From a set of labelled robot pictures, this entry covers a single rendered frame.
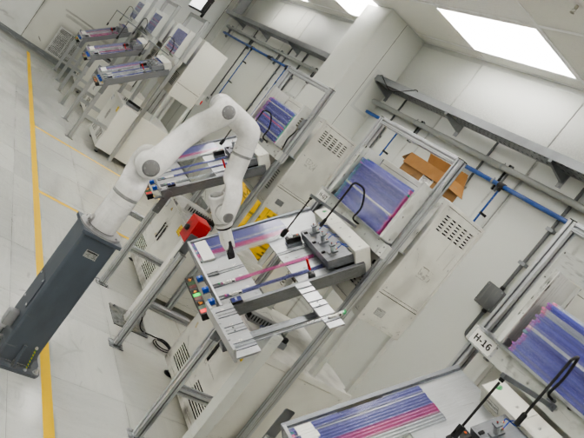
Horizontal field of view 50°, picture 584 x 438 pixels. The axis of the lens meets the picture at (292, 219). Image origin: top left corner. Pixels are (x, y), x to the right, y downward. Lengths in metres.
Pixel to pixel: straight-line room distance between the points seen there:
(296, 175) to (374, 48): 2.31
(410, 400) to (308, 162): 2.36
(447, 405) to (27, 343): 1.76
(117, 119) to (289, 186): 3.36
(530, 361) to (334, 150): 2.51
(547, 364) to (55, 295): 1.94
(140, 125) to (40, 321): 4.68
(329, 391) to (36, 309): 1.48
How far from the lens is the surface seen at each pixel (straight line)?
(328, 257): 2.99
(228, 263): 3.18
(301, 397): 3.31
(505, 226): 4.65
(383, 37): 6.35
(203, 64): 7.35
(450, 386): 2.43
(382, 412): 2.30
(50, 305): 2.89
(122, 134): 7.36
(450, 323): 4.54
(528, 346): 2.32
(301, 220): 3.46
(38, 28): 11.22
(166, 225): 4.59
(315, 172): 4.39
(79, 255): 2.78
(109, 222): 2.75
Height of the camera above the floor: 1.54
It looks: 7 degrees down
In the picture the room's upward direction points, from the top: 37 degrees clockwise
